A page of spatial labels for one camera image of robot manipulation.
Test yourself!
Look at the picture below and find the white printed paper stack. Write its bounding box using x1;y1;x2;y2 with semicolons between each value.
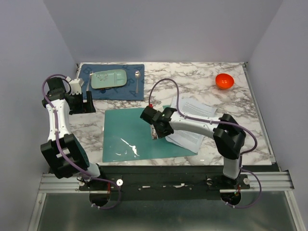
166;98;217;153

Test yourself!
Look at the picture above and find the teal folder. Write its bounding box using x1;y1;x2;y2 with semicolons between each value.
103;108;197;163

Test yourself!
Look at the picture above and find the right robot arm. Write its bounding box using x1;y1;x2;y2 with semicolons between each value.
140;106;246;189

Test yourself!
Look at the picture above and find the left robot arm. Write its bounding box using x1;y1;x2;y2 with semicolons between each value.
40;74;107;190

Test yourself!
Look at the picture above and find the metal folder clip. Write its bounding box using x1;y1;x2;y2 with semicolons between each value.
150;125;158;140

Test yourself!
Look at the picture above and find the silver fork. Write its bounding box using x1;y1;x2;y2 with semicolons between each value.
86;71;94;91

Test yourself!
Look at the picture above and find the blue placemat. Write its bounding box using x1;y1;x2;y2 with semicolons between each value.
77;63;145;101

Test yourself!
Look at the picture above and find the light green plate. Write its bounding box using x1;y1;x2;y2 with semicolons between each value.
91;69;127;89

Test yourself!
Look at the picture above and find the silver spoon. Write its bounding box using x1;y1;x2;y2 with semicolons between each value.
135;70;141;94

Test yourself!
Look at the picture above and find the orange bowl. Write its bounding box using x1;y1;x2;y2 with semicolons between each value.
215;73;234;90

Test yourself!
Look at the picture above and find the black mounting base rail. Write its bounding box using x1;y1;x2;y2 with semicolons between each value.
75;166;250;206

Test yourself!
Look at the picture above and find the aluminium frame rail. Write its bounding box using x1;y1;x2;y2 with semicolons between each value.
28;171;294;231

